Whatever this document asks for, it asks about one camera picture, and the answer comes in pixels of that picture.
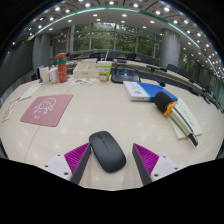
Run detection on black microphone with orange ring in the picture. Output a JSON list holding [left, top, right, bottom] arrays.
[[153, 91, 200, 148]]

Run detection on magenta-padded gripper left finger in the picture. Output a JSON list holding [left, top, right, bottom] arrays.
[[42, 142, 92, 185]]

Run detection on red bottle with green band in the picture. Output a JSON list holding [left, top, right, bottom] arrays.
[[56, 52, 69, 84]]

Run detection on ceiling lights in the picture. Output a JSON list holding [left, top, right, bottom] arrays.
[[9, 0, 221, 58]]

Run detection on black desk microphone console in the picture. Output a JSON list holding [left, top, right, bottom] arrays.
[[110, 64, 142, 84]]

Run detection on pink printed mouse pad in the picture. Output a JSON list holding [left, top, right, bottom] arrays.
[[19, 93, 75, 128]]

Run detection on black computer mouse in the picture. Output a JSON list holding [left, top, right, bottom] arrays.
[[88, 130, 127, 174]]

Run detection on colourful sticker sheet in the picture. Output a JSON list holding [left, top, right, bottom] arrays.
[[63, 77, 98, 86]]

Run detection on group of black chairs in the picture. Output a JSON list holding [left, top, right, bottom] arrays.
[[69, 49, 221, 101]]

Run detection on printed paper cup with straw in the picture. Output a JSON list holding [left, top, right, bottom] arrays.
[[96, 60, 113, 83]]

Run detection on white lidded mug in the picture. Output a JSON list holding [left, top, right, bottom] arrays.
[[48, 65, 60, 84]]

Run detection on blue and white book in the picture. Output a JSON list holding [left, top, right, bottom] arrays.
[[122, 80, 179, 103]]

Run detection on beige curved conference table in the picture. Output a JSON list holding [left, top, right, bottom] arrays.
[[66, 58, 221, 108]]

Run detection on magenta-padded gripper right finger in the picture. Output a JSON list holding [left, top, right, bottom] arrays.
[[131, 143, 181, 187]]

